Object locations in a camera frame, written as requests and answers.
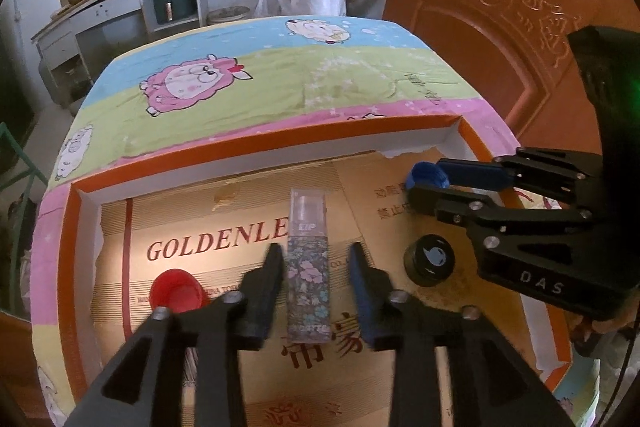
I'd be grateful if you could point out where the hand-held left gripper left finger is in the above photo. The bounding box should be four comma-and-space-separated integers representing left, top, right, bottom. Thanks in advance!
62, 243, 285, 427

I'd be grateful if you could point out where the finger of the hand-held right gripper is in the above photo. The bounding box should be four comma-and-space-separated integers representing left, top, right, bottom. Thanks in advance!
409, 186, 627, 321
436, 147, 604, 208

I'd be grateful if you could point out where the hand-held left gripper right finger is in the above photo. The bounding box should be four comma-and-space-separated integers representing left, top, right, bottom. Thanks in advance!
347, 242, 576, 427

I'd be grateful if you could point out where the blue bottle cap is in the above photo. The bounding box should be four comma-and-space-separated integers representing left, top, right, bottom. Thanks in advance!
404, 162, 450, 192

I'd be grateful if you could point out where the clear floral tube box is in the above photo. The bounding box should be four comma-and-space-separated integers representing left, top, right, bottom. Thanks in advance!
287, 188, 332, 342

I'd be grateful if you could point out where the black bottle cap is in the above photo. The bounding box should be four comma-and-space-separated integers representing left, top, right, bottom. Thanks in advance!
403, 234, 455, 289

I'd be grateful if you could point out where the red bottle cap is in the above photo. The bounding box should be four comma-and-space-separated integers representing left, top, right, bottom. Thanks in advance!
150, 270, 206, 314

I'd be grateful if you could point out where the shallow cardboard tray box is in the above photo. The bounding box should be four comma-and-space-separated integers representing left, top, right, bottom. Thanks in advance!
62, 114, 573, 427

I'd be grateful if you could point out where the person's right hand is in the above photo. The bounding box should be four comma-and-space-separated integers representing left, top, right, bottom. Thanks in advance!
565, 312, 616, 358

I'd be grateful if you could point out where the brown wooden door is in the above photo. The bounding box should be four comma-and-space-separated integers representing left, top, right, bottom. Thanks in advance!
382, 0, 640, 168

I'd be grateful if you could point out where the cartoon sheep printed blanket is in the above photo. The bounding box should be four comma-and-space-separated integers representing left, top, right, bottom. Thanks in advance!
30, 14, 601, 427

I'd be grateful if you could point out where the clear plastic bag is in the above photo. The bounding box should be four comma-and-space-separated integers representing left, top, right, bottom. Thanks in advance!
252, 0, 291, 18

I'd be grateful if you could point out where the white kitchen counter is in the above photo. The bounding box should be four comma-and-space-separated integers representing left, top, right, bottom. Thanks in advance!
31, 0, 211, 82

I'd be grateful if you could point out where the green metal frame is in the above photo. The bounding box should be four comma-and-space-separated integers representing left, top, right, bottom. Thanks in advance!
0, 122, 48, 308

